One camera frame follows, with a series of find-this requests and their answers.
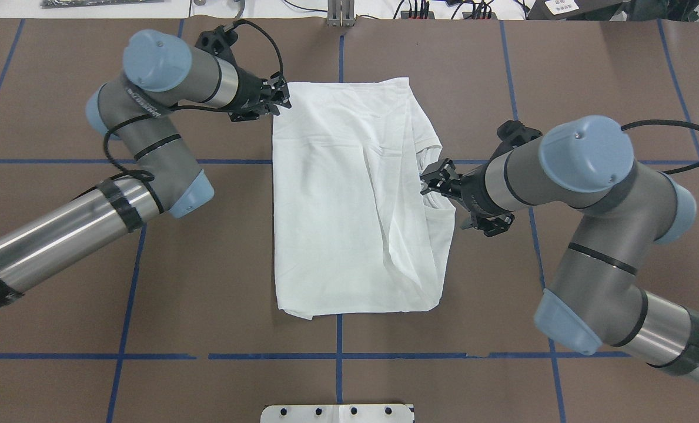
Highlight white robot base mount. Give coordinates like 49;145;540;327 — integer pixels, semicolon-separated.
260;404;416;422

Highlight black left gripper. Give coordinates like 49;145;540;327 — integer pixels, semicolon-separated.
229;72;291;122

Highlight white long-sleeve printed shirt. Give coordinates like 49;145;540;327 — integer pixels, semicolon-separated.
272;78;455;320

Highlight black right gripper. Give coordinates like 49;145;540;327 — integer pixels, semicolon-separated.
420;158;515;237

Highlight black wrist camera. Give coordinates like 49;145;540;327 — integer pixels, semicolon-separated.
194;26;239;65
493;120;543;157

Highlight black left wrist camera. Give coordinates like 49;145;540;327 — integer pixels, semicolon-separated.
194;26;239;65

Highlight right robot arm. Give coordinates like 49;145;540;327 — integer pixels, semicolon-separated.
420;115;699;383

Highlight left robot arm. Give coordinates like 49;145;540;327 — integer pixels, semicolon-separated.
0;21;290;308

